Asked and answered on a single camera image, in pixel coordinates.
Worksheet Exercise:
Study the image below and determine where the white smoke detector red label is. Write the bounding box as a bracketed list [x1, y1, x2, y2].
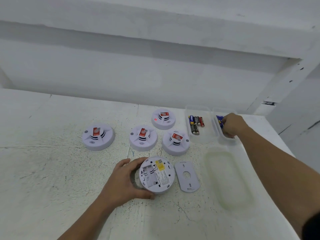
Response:
[81, 122, 115, 151]
[129, 125, 158, 152]
[151, 108, 176, 130]
[162, 130, 190, 156]

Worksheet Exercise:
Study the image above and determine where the person's left forearm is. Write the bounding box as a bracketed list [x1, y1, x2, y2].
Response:
[57, 196, 116, 240]

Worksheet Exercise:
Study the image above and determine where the translucent plastic lid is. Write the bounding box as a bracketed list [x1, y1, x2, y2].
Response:
[203, 147, 254, 212]

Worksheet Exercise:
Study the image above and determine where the black sleeve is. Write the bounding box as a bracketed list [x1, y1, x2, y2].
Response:
[301, 212, 320, 240]

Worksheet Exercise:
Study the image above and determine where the clear plastic container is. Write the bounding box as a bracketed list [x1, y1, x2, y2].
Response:
[211, 107, 241, 146]
[184, 105, 218, 144]

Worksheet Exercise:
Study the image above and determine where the person's right hand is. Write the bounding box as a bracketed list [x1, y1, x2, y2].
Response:
[221, 112, 248, 138]

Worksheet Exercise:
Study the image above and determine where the person's right forearm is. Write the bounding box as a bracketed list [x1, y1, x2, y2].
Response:
[236, 123, 320, 240]

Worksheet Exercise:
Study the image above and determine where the person's left hand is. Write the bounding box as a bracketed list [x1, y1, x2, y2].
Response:
[100, 157, 155, 211]

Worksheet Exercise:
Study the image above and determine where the white mounting plate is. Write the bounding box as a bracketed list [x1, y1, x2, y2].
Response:
[174, 161, 201, 193]

